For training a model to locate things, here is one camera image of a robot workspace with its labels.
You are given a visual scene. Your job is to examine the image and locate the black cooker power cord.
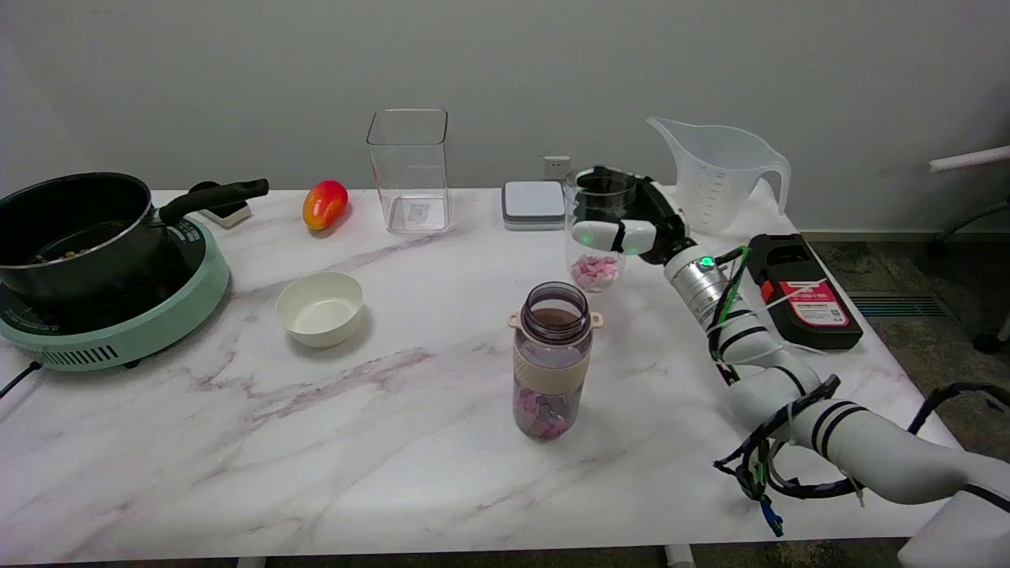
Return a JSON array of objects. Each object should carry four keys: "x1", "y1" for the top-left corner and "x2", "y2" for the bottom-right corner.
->
[{"x1": 0, "y1": 361, "x2": 42, "y2": 399}]

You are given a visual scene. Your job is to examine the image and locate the white padded bar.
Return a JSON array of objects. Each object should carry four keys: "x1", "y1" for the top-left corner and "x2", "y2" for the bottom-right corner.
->
[{"x1": 929, "y1": 146, "x2": 1010, "y2": 174}]

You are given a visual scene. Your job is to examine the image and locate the black cable bundle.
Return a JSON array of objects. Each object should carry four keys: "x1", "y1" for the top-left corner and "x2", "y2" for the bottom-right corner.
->
[{"x1": 713, "y1": 376, "x2": 1010, "y2": 539}]

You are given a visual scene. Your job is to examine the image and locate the small clear measuring cup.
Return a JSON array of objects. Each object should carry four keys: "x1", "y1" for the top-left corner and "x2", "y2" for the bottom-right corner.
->
[{"x1": 563, "y1": 168, "x2": 638, "y2": 294}]

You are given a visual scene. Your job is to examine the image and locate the black saucepan with handle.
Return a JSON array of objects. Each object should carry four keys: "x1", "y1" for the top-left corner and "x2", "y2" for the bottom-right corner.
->
[{"x1": 0, "y1": 172, "x2": 270, "y2": 305}]

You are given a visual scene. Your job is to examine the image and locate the white bowl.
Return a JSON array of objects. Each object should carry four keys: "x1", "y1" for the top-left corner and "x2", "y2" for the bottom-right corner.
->
[{"x1": 275, "y1": 271, "x2": 365, "y2": 349}]

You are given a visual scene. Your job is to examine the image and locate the purple water bottle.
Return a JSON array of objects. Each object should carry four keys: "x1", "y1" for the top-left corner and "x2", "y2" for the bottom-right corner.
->
[{"x1": 507, "y1": 282, "x2": 604, "y2": 442}]

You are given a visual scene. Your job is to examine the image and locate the green cable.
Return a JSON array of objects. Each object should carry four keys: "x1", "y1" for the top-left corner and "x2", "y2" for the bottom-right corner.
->
[{"x1": 709, "y1": 246, "x2": 750, "y2": 336}]

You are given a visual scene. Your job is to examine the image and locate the white and black power adapter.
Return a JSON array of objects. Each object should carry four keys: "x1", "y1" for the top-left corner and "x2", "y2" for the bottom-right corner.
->
[{"x1": 189, "y1": 181, "x2": 253, "y2": 229}]

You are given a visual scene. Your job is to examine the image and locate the black device with red label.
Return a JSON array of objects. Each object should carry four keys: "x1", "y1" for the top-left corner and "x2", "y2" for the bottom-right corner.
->
[{"x1": 747, "y1": 234, "x2": 864, "y2": 352}]

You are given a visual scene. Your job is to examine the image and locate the large clear measuring jug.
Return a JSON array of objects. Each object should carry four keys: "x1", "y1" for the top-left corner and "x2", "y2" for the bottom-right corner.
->
[{"x1": 646, "y1": 117, "x2": 791, "y2": 235}]

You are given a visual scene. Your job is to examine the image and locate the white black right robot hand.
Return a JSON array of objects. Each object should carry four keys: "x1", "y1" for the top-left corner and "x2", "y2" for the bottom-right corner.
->
[{"x1": 571, "y1": 166, "x2": 697, "y2": 266}]

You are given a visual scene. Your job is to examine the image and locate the floor vent grille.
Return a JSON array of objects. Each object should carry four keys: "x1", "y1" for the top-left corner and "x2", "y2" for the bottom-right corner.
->
[{"x1": 846, "y1": 291, "x2": 949, "y2": 319}]

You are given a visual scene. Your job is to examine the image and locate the green induction cooker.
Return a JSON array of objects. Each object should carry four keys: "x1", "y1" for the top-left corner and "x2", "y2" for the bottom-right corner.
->
[{"x1": 0, "y1": 215, "x2": 231, "y2": 372}]

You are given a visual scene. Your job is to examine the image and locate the pink pieces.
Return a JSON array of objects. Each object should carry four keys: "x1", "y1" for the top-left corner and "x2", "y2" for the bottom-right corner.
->
[{"x1": 571, "y1": 252, "x2": 621, "y2": 292}]

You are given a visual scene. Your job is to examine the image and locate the clear square plastic container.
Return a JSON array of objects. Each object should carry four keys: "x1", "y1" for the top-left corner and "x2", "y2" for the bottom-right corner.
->
[{"x1": 366, "y1": 109, "x2": 453, "y2": 235}]

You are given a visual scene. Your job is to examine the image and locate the white grey kitchen scale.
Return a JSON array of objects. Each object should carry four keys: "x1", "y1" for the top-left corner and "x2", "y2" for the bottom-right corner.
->
[{"x1": 501, "y1": 181, "x2": 567, "y2": 231}]

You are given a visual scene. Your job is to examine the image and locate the red yellow mango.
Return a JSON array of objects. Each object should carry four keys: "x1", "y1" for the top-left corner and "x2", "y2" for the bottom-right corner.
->
[{"x1": 302, "y1": 180, "x2": 350, "y2": 231}]

